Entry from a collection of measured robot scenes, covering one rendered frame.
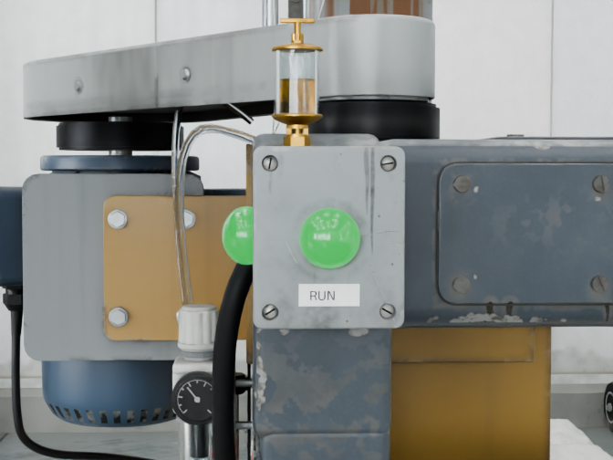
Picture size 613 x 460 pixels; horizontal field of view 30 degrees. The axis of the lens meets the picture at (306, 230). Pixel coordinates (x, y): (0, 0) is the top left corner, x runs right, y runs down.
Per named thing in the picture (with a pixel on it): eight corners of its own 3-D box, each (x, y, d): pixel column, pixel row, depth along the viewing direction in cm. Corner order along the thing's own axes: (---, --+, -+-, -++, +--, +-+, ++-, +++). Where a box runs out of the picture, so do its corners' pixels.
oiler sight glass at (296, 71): (275, 112, 63) (275, 48, 63) (274, 115, 65) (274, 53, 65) (320, 113, 63) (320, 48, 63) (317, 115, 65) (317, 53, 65)
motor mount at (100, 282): (20, 363, 98) (17, 173, 97) (35, 351, 104) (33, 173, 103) (350, 361, 99) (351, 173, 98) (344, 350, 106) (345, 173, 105)
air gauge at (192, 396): (171, 425, 80) (171, 374, 80) (172, 421, 82) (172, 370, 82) (223, 425, 81) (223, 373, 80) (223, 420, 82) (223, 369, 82)
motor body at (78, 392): (26, 433, 102) (24, 154, 101) (56, 400, 117) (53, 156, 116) (198, 433, 103) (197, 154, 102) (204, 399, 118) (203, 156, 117)
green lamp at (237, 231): (221, 267, 57) (221, 206, 57) (222, 262, 60) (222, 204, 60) (272, 267, 57) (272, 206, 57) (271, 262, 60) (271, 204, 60)
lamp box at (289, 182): (253, 329, 56) (253, 145, 56) (253, 318, 61) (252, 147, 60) (404, 329, 57) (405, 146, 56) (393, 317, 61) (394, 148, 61)
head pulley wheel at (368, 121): (307, 141, 72) (308, 100, 72) (302, 143, 81) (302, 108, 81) (450, 141, 72) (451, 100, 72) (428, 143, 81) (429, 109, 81)
